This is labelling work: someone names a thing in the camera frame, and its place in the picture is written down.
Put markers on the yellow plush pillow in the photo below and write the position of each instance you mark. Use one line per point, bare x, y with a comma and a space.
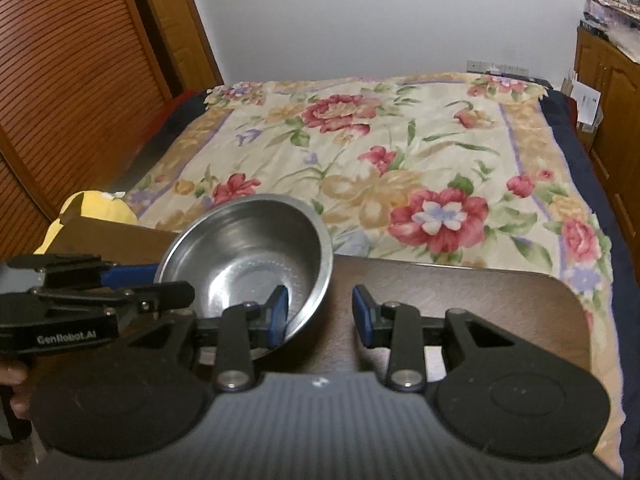
100, 210

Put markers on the stainless steel bowl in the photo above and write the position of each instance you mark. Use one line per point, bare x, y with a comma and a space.
240, 240

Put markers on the person's left hand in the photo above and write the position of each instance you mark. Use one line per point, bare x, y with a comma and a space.
12, 375

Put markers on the wooden louvered wardrobe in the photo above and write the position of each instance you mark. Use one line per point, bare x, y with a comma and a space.
65, 85

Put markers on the red cloth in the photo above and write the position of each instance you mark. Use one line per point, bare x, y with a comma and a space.
170, 107

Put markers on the wooden cabinet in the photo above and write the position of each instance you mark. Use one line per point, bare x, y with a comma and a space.
617, 125

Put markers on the floral blanket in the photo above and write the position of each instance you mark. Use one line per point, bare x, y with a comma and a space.
400, 170

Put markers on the white paper envelopes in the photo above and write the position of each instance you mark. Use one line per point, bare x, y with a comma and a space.
585, 102

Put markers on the wall socket strip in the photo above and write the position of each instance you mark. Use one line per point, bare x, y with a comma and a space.
497, 67

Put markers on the pile of papers and bags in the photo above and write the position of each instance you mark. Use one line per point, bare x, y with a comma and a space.
612, 10

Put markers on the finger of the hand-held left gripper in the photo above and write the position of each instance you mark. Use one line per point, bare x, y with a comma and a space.
130, 274
170, 296

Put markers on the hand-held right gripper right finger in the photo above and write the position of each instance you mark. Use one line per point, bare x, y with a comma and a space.
361, 312

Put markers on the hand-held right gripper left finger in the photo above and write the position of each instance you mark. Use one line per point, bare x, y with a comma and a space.
280, 312

